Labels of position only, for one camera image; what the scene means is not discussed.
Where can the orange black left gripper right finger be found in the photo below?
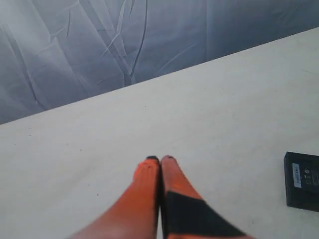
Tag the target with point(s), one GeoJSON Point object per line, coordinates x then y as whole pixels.
{"type": "Point", "coordinates": [185, 215]}

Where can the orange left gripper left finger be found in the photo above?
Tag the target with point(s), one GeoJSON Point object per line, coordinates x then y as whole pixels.
{"type": "Point", "coordinates": [135, 214]}

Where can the black box with label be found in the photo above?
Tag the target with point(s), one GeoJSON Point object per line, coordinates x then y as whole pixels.
{"type": "Point", "coordinates": [302, 181]}

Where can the white backdrop curtain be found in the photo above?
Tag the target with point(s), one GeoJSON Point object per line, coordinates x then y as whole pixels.
{"type": "Point", "coordinates": [55, 52]}

